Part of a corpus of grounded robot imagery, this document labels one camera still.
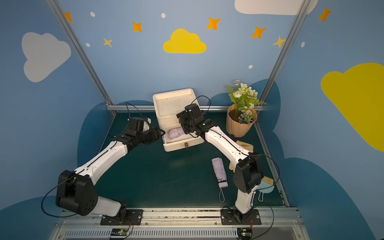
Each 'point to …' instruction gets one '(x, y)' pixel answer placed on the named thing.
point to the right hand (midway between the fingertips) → (179, 116)
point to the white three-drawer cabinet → (167, 105)
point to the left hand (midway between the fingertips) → (162, 131)
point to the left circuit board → (119, 232)
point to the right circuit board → (244, 233)
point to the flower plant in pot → (241, 113)
